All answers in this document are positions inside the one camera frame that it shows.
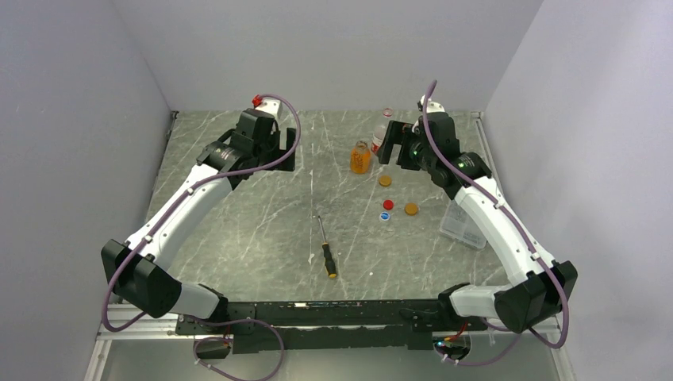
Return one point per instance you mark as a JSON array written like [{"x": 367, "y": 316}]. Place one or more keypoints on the clear plastic box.
[{"x": 457, "y": 224}]

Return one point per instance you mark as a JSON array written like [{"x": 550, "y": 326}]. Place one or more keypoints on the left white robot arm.
[{"x": 136, "y": 270}]

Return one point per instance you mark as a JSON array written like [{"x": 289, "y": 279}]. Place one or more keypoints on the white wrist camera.
[
  {"x": 430, "y": 106},
  {"x": 268, "y": 105}
]

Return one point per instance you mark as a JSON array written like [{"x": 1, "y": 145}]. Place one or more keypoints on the orange juice bottle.
[{"x": 360, "y": 158}]

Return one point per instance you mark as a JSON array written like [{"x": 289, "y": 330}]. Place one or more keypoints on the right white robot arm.
[{"x": 538, "y": 285}]

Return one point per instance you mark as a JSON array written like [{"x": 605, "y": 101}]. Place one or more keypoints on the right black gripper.
[{"x": 401, "y": 133}]

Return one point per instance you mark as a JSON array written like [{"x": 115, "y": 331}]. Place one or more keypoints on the black yellow screwdriver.
[{"x": 330, "y": 264}]

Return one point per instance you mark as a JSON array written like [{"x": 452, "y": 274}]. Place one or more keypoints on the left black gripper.
[{"x": 275, "y": 140}]

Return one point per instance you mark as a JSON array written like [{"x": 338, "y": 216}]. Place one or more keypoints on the orange bottle cap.
[
  {"x": 411, "y": 209},
  {"x": 385, "y": 181}
]

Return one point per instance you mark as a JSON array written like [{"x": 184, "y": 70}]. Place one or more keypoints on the clear red-label bottle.
[{"x": 378, "y": 137}]

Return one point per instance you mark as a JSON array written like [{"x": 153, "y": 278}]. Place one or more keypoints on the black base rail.
[{"x": 415, "y": 324}]

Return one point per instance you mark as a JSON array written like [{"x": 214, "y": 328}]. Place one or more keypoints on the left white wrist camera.
[{"x": 268, "y": 105}]

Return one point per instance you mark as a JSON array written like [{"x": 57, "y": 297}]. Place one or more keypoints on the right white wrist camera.
[{"x": 430, "y": 106}]

